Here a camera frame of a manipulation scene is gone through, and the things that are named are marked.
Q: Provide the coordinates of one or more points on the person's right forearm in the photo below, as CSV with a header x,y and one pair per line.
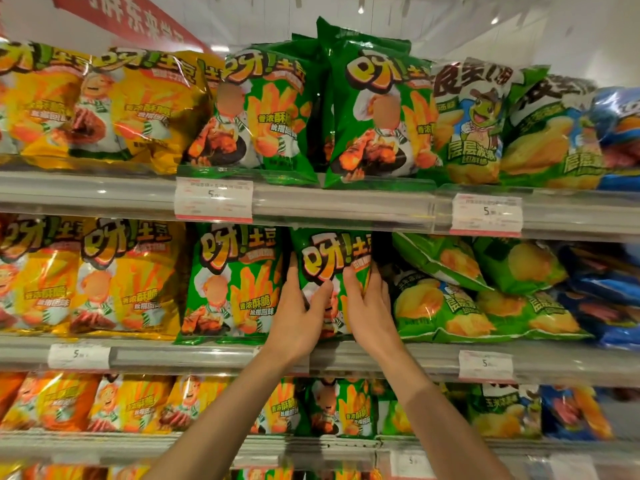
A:
x,y
442,424

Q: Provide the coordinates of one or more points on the grey metal shelf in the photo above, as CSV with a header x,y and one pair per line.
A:
x,y
100,447
165,357
325,207

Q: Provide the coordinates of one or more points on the person's left hand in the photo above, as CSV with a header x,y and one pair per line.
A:
x,y
292,327

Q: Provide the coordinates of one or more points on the person's right hand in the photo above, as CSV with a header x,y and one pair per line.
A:
x,y
372,324

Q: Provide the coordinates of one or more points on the orange snack packet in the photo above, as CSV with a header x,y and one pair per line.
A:
x,y
9,392

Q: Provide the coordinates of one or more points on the white price tag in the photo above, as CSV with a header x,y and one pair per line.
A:
x,y
79,356
486,214
486,366
412,464
214,199
572,468

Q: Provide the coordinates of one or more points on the red hanging banner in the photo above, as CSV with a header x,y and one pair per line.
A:
x,y
130,17

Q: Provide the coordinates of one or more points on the person's right thumb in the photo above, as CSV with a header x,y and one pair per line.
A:
x,y
352,287

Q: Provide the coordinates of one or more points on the person's left thumb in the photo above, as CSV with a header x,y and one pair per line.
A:
x,y
321,298

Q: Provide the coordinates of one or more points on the blue chips packet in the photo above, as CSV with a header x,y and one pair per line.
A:
x,y
575,412
622,134
607,322
602,274

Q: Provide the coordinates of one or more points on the green turtle chips packet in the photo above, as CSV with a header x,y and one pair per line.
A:
x,y
540,314
472,124
440,312
555,139
440,259
505,409
522,264

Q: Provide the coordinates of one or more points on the person's left forearm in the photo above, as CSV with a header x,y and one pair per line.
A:
x,y
225,424

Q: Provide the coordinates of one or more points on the yellow fries snack packet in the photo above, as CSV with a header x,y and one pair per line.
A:
x,y
55,402
40,104
192,399
130,402
35,279
65,473
211,72
130,279
150,109

